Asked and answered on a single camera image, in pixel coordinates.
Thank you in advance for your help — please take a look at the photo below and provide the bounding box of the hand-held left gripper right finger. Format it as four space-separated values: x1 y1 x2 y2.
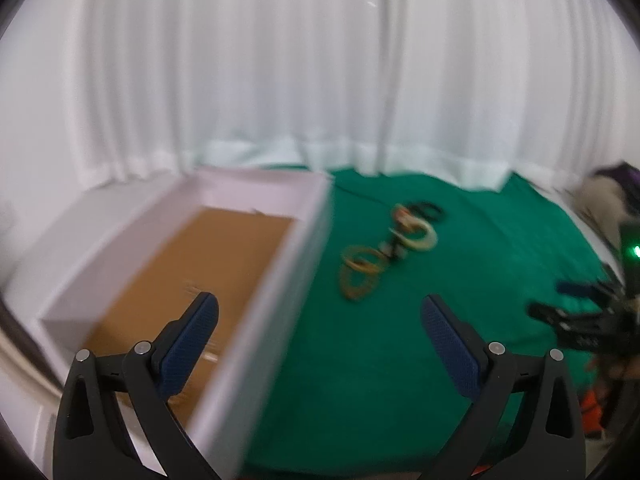
420 295 586 480

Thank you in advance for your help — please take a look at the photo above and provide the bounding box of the person's beige trouser leg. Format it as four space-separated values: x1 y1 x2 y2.
575 162 636 243

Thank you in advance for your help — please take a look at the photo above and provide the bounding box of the orange object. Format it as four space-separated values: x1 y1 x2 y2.
579 389 607 437

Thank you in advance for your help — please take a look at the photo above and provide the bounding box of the green patterned cloth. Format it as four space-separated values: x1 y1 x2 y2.
240 167 623 476

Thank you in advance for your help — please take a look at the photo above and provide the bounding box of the cream bangle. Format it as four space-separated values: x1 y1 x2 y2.
395 217 439 252

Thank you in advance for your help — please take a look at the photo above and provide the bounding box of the black bead bracelet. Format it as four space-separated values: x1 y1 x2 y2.
407 201 445 223

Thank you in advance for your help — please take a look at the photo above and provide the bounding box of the white cardboard box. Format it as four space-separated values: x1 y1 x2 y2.
37 167 333 478

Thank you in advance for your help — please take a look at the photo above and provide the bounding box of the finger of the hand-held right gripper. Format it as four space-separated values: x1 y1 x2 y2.
557 282 608 301
530 302 602 343

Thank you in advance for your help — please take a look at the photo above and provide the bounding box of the gold bangle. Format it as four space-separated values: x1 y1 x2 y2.
344 245 396 275
340 260 382 304

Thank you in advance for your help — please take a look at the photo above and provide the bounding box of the white curtain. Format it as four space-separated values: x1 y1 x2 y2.
0 0 640 196

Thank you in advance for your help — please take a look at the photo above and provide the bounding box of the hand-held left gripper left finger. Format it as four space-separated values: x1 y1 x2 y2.
52 291 236 480

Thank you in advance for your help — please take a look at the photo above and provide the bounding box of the red and gold bracelet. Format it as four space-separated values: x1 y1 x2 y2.
392 204 418 235

